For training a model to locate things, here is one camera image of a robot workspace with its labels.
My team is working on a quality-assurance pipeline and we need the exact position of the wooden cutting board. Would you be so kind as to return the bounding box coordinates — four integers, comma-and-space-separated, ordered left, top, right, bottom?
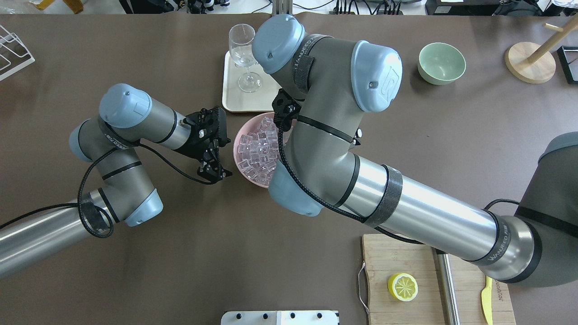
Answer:
358, 233, 516, 325

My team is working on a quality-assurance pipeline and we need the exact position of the aluminium frame post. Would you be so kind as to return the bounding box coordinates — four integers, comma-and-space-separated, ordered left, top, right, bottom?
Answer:
271, 0, 294, 16

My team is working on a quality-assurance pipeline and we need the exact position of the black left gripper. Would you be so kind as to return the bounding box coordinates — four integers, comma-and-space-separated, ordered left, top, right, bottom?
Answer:
175, 107, 233, 182

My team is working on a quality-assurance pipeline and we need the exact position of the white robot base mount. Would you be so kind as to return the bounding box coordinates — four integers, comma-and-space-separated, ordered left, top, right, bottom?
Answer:
220, 309, 340, 325

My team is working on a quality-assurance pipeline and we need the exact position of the metal muddler black tip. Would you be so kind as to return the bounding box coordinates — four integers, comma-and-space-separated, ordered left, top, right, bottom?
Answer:
434, 249, 461, 325

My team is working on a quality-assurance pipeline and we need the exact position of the white wire cup rack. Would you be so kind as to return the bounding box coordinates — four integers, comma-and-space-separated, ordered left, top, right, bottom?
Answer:
0, 25, 36, 81

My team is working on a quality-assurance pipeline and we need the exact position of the green bowl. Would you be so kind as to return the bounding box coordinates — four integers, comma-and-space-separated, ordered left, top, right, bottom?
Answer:
417, 42, 467, 86

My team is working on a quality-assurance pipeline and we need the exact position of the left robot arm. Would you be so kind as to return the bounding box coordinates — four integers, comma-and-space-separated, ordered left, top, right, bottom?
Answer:
0, 83, 232, 279

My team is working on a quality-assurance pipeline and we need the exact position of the cream serving tray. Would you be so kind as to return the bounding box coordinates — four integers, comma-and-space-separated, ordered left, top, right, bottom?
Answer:
222, 52, 281, 113

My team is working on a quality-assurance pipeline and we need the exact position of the half lemon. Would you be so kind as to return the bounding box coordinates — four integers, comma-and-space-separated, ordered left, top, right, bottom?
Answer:
387, 272, 419, 302

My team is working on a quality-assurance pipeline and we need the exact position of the black picture frame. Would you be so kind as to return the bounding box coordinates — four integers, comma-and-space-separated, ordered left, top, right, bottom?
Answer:
556, 46, 578, 85

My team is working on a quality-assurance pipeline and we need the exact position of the pink bowl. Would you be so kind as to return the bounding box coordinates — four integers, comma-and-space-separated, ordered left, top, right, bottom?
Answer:
233, 112, 298, 189

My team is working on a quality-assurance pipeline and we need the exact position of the clear ice cubes pile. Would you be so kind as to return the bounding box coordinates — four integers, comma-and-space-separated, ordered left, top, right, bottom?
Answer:
238, 116, 292, 185

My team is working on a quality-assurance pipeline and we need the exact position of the wooden mug tree stand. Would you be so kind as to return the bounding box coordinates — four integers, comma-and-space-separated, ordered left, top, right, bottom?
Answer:
504, 15, 578, 84

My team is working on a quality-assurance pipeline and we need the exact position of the yellow plastic knife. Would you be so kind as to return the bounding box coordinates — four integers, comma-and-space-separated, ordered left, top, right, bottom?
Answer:
480, 276, 493, 325

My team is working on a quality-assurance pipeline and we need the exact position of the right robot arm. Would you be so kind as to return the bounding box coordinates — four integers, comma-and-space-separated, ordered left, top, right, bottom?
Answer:
253, 15, 577, 287

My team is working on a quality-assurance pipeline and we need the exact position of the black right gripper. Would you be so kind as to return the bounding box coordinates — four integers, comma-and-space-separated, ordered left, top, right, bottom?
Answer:
272, 88, 302, 132

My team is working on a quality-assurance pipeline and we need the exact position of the clear wine glass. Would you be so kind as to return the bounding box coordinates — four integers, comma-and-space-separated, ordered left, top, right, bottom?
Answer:
228, 24, 261, 93

